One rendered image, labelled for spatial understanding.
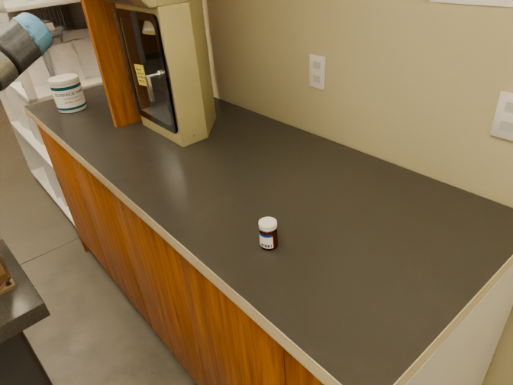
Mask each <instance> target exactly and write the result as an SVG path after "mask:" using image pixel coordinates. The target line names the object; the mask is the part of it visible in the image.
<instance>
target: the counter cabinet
mask: <svg viewBox="0 0 513 385"><path fill-rule="evenodd" d="M37 126H38V129H39V131H40V135H41V137H42V139H43V141H44V145H45V147H46V149H47V153H48V155H49V158H50V161H51V163H52V165H53V168H54V171H55V174H56V177H57V179H58V181H59V184H60V187H61V190H62V191H63V195H64V197H65V200H66V203H67V205H68V207H69V211H70V213H71V216H72V218H73V221H74V223H75V226H76V229H77V231H78V234H79V237H80V240H81V242H82V245H83V247H84V250H85V251H89V250H90V251H91V252H92V253H93V254H94V256H95V257H96V258H97V260H98V261H99V262H100V264H101V265H102V266H103V267H104V268H105V269H106V271H107V272H108V273H109V275H110V276H111V277H112V279H113V280H114V281H115V282H116V284H117V285H118V286H119V287H120V288H121V290H122V291H123V292H124V294H125V295H126V296H127V297H128V299H129V300H130V301H131V302H132V303H133V305H134V306H135V307H136V309H137V310H138V311H139V313H140V314H141V315H142V316H143V317H144V318H145V320H146V321H147V322H148V324H149V325H150V326H151V327H152V329H153V330H154V331H155V332H156V333H157V335H158V336H159V337H160V339H161V340H162V341H163V343H164V344H165V345H166V346H167V347H168V349H169V350H170V351H171V352H172V353H173V355H174V356H175V357H176V359H177V360H178V361H179V363H180V364H181V365H182V366H183V367H184V368H185V370H186V371H187V372H188V374H189V375H190V376H191V378H192V379H193V380H194V381H195V382H196V384H197V385H324V384H323V383H322V382H321V381H320V380H319V379H317V378H316V377H315V376H314V375H313V374H312V373H311V372H310V371H308V370H307V369H306V368H305V367H304V366H303V365H302V364H300V363H299V362H298V361H297V360H296V359H295V358H294V357H293V356H291V354H290V353H289V352H288V351H287V350H286V349H284V348H283V347H282V346H281V345H280V344H279V343H278V342H277V341H275V340H274V339H273V338H272V337H271V336H270V335H269V334H267V333H266V332H265V331H264V330H263V329H262V328H261V327H260V326H258V324H256V323H255V321H254V320H252V319H251V318H250V317H249V316H248V315H247V314H246V313H245V312H244V311H242V310H241V309H240V308H239V307H238V306H237V305H236V304H235V303H233V302H232V301H231V300H230V299H229V298H228V297H227V296H226V295H224V294H223V293H222V292H221V291H220V290H219V289H218V288H217V287H216V286H215V285H214V284H213V283H212V282H211V281H209V280H208V279H207V278H206V277H205V276H204V275H203V274H202V273H200V272H199V271H198V270H197V269H196V268H195V267H194V266H192V265H191V264H190V263H189V262H188V261H187V260H186V259H185V258H184V257H183V256H182V255H181V254H180V253H179V252H178V251H176V250H175V249H174V248H173V247H172V246H171V245H170V244H169V243H167V242H166V241H165V240H164V239H163V238H162V237H161V236H159V235H158V234H157V233H156V232H155V231H154V230H153V229H152V228H151V227H150V226H149V225H148V224H147V223H146V222H145V221H143V220H142V219H141V218H140V217H139V216H138V215H137V214H136V213H134V212H133V211H132V210H131V209H130V208H129V207H128V206H127V205H125V204H124V203H123V202H122V201H121V200H120V199H119V198H118V197H117V196H116V195H115V194H114V193H113V192H112V191H111V190H109V189H108V188H107V187H106V186H105V185H104V184H103V183H101V182H100V181H99V180H98V179H97V178H96V177H95V176H93V175H92V174H91V173H90V172H89V171H88V170H87V169H86V168H85V167H84V166H83V165H82V164H81V163H80V162H79V161H78V160H76V159H75V158H74V157H73V156H72V155H71V154H70V153H68V152H67V151H66V150H65V149H64V148H63V147H62V146H61V145H59V144H58V143H57V142H56V141H55V140H54V139H53V138H52V137H51V136H50V135H49V134H48V133H47V132H46V131H45V130H43V129H42V128H41V127H40V126H39V125H37ZM512 306H513V265H512V266H511V267H510V268H509V269H508V270H507V271H506V273H505V274H504V275H503V276H502V277H501V278H500V280H499V281H498V282H497V283H496V284H495V285H494V286H493V288H491V289H490V291H488V292H487V294H486V295H485V296H484V297H483V298H482V299H481V300H480V302H479V303H478V304H477V305H476V306H475V307H474V308H473V310H472V311H471V312H470V313H469V314H468V315H467V317H466V318H465V319H464V320H463V321H462V322H461V323H460V324H459V325H458V326H457V327H456V328H455V329H454V331H453V332H452V333H451V334H450V335H449V336H448V337H447V339H446V340H445V341H444V342H443V343H442V344H441V346H440V347H439V348H438V349H437V350H436V351H435V352H434V353H433V354H432V355H431V356H430V357H429V358H428V360H427V361H426V362H425V363H424V364H423V365H422V366H421V368H420V369H419V370H418V371H417V372H416V373H415V375H414V376H413V377H412V378H411V379H410V380H409V381H408V382H407V383H406V385H482V382H483V380H484V378H485V375H486V372H487V370H488V368H489V365H490V362H491V360H492V357H493V354H494V353H495V349H496V347H497V344H498V341H499V339H500V337H501V335H502V332H503V329H504V327H505V323H506V322H507V319H508V316H509V314H510V311H511V308H512Z"/></svg>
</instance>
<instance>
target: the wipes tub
mask: <svg viewBox="0 0 513 385"><path fill-rule="evenodd" d="M48 83H49V85H50V89H51V92H52V94H53V98H54V101H55V103H56V106H57V109H58V111H59V112H60V113H65V114H67V113H73V112H79V111H82V110H83V109H84V108H86V106H87V104H86V99H85V96H84V94H83V90H82V86H81V83H80V81H79V76H78V74H75V73H65V74H60V75H57V76H52V77H50V78H49V79H48Z"/></svg>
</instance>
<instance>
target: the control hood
mask: <svg viewBox="0 0 513 385"><path fill-rule="evenodd" d="M106 1H107V2H111V1H109V0H106ZM129 1H130V2H131V3H133V5H134V6H140V7H145V8H156V7H157V3H156V0H129ZM113 3H118V4H124V5H132V4H127V3H121V2H113Z"/></svg>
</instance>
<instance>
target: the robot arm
mask: <svg viewBox="0 0 513 385"><path fill-rule="evenodd" d="M52 44H53V37H52V34H51V33H50V30H49V29H48V28H47V26H46V25H45V23H43V22H42V20H40V19H39V18H38V17H36V16H35V15H33V14H30V13H26V12H24V13H21V14H19V15H18V16H17V17H13V18H12V20H11V21H9V22H8V23H0V91H4V90H5V89H6V88H7V87H8V86H9V85H11V84H12V83H13V82H14V81H15V80H16V79H17V78H18V77H19V76H20V75H21V74H22V73H23V72H24V71H25V70H26V69H27V68H28V67H29V66H30V65H32V64H33V63H34V62H35V61H36V60H37V59H39V58H40V57H42V56H43V55H44V53H45V52H46V51H47V50H48V49H49V48H50V47H51V46H52Z"/></svg>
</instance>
